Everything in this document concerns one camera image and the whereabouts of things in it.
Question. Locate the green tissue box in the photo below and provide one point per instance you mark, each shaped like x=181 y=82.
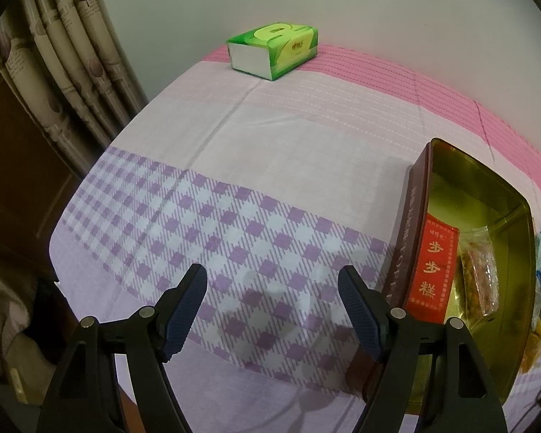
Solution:
x=275 y=49

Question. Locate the red snack packet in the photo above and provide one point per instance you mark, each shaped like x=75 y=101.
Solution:
x=433 y=270

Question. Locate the yellow snack packet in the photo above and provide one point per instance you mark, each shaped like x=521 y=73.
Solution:
x=537 y=333

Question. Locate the beige cloth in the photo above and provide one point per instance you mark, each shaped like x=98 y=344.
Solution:
x=9 y=324

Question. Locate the clear wrapped orange snack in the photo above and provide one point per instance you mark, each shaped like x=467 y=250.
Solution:
x=475 y=270

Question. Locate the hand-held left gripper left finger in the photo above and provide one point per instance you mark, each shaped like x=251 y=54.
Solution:
x=185 y=311

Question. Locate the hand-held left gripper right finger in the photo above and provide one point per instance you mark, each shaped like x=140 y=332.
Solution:
x=360 y=315

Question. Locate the beige patterned curtain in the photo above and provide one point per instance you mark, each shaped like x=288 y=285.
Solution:
x=72 y=54

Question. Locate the brown wooden cabinet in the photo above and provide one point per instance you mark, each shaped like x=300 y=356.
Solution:
x=18 y=180

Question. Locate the brown tin box gold inside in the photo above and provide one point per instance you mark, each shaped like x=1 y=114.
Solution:
x=509 y=252

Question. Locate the pink purple checked cloth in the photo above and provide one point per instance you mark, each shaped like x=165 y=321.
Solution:
x=261 y=153

